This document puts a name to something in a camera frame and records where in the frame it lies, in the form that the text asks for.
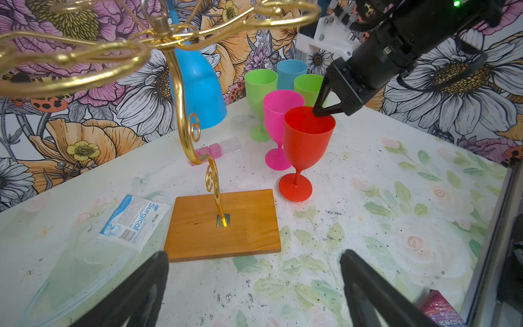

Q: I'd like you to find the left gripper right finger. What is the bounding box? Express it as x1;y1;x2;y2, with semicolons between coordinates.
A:
340;249;437;326

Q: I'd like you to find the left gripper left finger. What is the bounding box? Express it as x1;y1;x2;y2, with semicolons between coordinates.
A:
72;251;169;326

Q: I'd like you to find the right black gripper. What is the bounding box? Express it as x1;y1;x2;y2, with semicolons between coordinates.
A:
313;57;379;117

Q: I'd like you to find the green wine glass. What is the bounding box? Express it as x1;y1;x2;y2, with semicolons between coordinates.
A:
294;74;324;107
245;69;278;143

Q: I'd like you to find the red wine glass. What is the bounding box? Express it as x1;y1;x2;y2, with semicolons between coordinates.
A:
279;106;336;202

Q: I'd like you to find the pink wine glass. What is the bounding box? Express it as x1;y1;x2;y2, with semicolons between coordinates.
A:
263;90;305;171

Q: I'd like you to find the blue wine glass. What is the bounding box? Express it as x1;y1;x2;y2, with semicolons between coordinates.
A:
166;0;228;130
276;59;308;91

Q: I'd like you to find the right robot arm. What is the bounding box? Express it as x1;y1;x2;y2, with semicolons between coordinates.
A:
313;1;507;117

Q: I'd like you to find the purple Fox's candy bag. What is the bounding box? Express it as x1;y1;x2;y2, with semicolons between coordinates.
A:
419;290;467;327

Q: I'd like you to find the clear surgical mask packet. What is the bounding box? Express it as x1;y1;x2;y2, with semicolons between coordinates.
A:
20;193;172;326

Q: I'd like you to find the pink flat strip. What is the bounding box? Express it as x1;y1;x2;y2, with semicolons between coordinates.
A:
196;136;241;159

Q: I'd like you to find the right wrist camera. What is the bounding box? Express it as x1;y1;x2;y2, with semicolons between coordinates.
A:
295;6;361;61

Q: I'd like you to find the gold wire glass rack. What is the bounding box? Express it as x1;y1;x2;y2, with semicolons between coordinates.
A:
0;0;323;263

